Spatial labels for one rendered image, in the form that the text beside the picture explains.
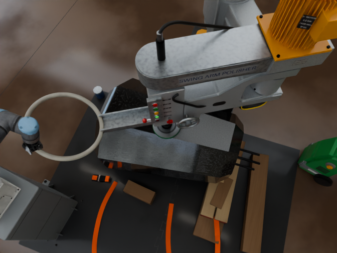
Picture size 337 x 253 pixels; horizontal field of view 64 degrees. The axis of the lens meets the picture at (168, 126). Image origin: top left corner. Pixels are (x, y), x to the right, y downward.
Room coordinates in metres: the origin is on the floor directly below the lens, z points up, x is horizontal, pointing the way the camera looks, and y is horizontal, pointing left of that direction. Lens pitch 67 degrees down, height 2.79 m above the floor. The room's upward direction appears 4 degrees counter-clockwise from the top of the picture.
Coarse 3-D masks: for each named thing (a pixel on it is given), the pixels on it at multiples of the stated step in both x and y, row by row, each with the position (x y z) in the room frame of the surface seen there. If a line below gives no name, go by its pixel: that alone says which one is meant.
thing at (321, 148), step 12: (312, 144) 0.81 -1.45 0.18; (324, 144) 0.73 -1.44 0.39; (336, 144) 0.69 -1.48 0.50; (312, 156) 0.65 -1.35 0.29; (324, 156) 0.61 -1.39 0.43; (336, 156) 0.58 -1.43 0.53; (312, 168) 0.56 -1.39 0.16; (324, 168) 0.53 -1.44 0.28; (336, 168) 0.50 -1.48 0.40; (324, 180) 0.44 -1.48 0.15
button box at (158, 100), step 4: (148, 100) 0.68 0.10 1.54; (152, 100) 0.68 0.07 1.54; (156, 100) 0.68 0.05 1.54; (160, 100) 0.68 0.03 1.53; (148, 104) 0.67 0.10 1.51; (160, 104) 0.68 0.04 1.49; (148, 108) 0.67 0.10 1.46; (152, 108) 0.67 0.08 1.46; (160, 108) 0.68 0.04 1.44; (152, 112) 0.67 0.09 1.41; (160, 112) 0.68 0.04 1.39; (152, 116) 0.67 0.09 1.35; (160, 116) 0.68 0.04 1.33; (152, 120) 0.67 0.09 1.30; (160, 120) 0.68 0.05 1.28
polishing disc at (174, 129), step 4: (172, 124) 0.81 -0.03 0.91; (176, 124) 0.80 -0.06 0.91; (180, 124) 0.80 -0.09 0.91; (156, 128) 0.78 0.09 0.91; (160, 128) 0.78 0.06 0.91; (172, 128) 0.78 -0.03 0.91; (176, 128) 0.77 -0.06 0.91; (156, 132) 0.75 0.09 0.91; (160, 132) 0.75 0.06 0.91; (164, 132) 0.75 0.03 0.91; (168, 132) 0.75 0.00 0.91; (172, 132) 0.74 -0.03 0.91; (176, 132) 0.74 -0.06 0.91; (160, 136) 0.72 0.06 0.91; (164, 136) 0.71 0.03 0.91; (168, 136) 0.71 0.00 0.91; (172, 136) 0.71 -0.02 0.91
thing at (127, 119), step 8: (112, 112) 0.82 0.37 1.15; (120, 112) 0.82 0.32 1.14; (128, 112) 0.82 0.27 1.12; (136, 112) 0.83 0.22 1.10; (144, 112) 0.83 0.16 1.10; (104, 120) 0.78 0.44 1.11; (112, 120) 0.78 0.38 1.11; (120, 120) 0.77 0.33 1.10; (128, 120) 0.77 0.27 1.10; (136, 120) 0.77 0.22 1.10; (104, 128) 0.72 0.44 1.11; (112, 128) 0.70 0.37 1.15; (120, 128) 0.71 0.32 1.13; (128, 128) 0.71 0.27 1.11
